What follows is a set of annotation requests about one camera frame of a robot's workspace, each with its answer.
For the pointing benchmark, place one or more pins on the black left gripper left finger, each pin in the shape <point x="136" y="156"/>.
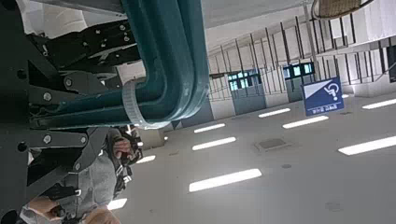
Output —
<point x="62" y="139"/>

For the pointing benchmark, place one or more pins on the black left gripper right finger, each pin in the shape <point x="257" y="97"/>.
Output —
<point x="93" y="46"/>

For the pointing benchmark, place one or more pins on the teal plastic crate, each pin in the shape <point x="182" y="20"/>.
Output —
<point x="174" y="62"/>

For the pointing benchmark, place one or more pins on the operator bare hand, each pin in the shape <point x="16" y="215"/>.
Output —
<point x="42" y="207"/>
<point x="122" y="147"/>

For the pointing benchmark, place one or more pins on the person in grey sweater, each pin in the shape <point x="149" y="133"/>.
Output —
<point x="96" y="180"/>

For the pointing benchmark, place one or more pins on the white tape band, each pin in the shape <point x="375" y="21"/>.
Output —
<point x="132" y="107"/>

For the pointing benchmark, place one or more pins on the black teleoperation controller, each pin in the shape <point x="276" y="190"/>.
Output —
<point x="137" y="151"/>

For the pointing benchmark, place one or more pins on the white ceiling light strip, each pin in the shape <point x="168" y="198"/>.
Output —
<point x="117" y="204"/>
<point x="145" y="159"/>
<point x="369" y="145"/>
<point x="209" y="128"/>
<point x="274" y="113"/>
<point x="225" y="180"/>
<point x="214" y="143"/>
<point x="379" y="104"/>
<point x="305" y="122"/>

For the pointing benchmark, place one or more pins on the teal double door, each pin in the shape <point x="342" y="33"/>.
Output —
<point x="247" y="93"/>
<point x="298" y="81"/>

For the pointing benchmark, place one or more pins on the grey ceiling vent panel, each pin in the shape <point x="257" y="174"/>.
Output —
<point x="273" y="144"/>

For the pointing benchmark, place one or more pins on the blue wheelchair sign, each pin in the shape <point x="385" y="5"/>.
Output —
<point x="322" y="99"/>

